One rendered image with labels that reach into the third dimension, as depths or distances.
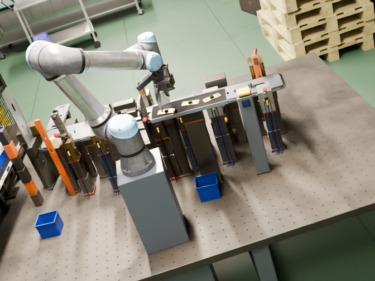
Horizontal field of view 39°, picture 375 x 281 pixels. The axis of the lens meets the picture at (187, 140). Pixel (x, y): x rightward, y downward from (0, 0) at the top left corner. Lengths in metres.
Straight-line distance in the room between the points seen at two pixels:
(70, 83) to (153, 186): 0.54
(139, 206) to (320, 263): 1.27
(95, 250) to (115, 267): 0.19
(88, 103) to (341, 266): 1.70
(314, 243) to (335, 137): 0.73
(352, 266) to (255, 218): 0.86
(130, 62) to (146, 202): 0.60
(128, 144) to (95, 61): 0.37
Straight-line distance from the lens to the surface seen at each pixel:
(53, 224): 2.79
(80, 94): 2.18
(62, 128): 2.84
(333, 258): 3.18
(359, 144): 2.79
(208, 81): 2.98
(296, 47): 5.02
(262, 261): 2.48
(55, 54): 2.00
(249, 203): 2.54
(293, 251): 3.26
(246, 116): 2.52
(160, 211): 2.32
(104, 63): 2.07
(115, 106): 2.67
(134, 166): 2.22
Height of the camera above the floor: 2.28
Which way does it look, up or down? 30 degrees down
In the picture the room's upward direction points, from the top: 18 degrees counter-clockwise
